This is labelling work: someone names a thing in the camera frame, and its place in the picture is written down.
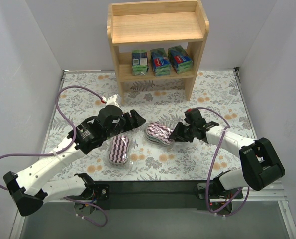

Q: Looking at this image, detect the pink wavy sponge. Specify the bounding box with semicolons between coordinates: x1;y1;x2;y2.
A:
145;122;174;148
108;135;130;166

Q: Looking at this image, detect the green blue sponge pack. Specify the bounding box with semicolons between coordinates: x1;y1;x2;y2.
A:
131;50;149;76
168;45;193;74
150;48;170;76

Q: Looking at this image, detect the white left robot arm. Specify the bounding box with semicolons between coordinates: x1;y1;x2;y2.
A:
3;105;146;217

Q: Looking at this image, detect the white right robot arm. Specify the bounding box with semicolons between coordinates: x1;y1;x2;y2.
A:
169;122;285;194

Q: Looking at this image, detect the wooden two-tier shelf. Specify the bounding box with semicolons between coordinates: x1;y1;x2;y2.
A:
107;0;210;100

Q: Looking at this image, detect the floral patterned table mat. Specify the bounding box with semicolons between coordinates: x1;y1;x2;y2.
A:
45;70;255;181

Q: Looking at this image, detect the white cable connector tag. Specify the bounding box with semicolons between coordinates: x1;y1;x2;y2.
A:
101;94;122;107

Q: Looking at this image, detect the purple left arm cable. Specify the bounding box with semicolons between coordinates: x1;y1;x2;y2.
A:
0;86;108;227

